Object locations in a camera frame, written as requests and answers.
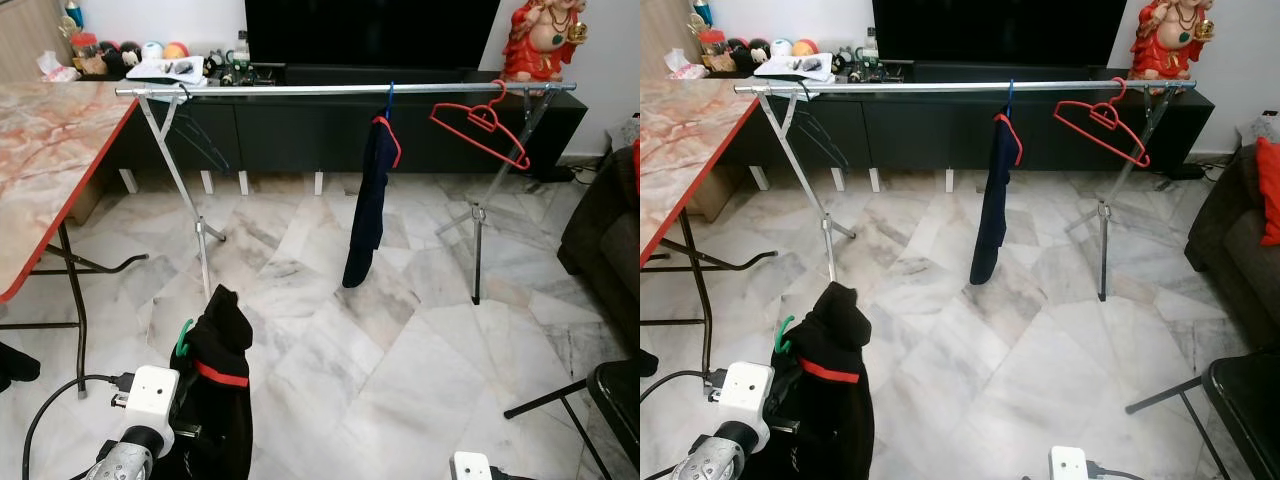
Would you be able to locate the red lid jar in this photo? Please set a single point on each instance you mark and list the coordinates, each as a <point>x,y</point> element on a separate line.
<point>713,50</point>
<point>86,52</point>

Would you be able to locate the clear plastic bottle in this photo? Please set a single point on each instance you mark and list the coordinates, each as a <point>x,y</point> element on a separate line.
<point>241,46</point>
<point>871,44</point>

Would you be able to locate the marble pattern folding table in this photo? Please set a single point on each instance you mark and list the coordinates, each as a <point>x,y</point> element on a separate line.
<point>50,150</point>
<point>690,140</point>

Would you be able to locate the red square cushion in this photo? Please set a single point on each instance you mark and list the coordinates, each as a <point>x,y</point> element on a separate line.
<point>1270,190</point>

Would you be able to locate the silver metal clothes rack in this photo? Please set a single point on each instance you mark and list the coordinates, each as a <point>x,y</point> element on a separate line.
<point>300,90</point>
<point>920,88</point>

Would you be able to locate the black flat television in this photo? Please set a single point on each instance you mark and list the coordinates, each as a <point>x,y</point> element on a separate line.
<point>370,30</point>
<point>1000,30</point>

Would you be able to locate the light wooden sideboard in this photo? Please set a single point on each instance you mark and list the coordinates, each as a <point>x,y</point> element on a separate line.
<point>25,40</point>
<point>660,40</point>

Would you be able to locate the orange ball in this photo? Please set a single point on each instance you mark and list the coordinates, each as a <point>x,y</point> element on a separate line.
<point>805,48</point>
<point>176,50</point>

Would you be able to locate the pink tissue box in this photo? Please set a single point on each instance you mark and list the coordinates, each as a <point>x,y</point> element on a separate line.
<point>686,70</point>
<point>58,72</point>

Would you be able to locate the red laughing Buddha statue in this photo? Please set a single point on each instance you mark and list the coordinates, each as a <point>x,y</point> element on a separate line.
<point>1170,50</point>
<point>540,50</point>

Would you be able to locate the brown cardboard box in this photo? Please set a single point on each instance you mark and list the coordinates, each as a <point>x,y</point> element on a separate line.
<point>720,195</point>
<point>87,203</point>

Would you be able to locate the black TV cabinet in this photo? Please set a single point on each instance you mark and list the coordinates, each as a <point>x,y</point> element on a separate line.
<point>930,135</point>
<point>300,135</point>

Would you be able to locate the black folding chair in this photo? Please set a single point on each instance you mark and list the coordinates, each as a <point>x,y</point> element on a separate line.
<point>620,400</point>
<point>1250,400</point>

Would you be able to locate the side table lace cloth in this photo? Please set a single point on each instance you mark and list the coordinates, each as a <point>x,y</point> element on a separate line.
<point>1258,130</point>
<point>626,132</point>

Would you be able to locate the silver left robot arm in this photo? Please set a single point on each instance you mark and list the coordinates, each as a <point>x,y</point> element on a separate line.
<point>120,462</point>
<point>715,462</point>

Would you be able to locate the dark grey fabric sofa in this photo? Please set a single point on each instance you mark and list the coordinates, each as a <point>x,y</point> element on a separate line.
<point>1230,260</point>
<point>605,250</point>

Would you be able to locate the navy T-shirt red collar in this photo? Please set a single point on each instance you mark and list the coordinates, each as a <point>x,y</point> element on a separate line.
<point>992,200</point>
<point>370,200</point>

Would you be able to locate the red plastic hanger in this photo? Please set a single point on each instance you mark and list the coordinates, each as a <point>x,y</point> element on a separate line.
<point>480,143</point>
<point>1100,140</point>

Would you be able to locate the black soundbar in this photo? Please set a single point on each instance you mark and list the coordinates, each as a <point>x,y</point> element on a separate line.
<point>1000,73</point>
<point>380,75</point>

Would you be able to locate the blue plastic hanger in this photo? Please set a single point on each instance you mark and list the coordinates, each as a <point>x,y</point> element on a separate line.
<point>389,100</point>
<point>1010,98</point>

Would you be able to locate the green plastic hanger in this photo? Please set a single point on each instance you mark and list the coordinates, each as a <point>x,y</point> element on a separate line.
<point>182,345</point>
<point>782,342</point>

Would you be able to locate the gold blue trophy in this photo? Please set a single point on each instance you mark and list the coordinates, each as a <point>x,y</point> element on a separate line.
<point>74,14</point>
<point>701,12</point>

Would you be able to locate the black round toy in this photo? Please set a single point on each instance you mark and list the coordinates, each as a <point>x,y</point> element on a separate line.
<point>738,55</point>
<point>111,57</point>

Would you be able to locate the black garment red stripe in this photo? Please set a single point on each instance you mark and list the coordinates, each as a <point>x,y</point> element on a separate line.
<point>225,420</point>
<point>830,420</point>

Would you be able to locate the stack of white papers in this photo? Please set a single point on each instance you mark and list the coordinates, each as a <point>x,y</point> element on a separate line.
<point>790,70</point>
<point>160,72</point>

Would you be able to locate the white teal ball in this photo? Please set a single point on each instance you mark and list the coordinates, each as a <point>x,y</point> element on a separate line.
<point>781,47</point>
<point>152,50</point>

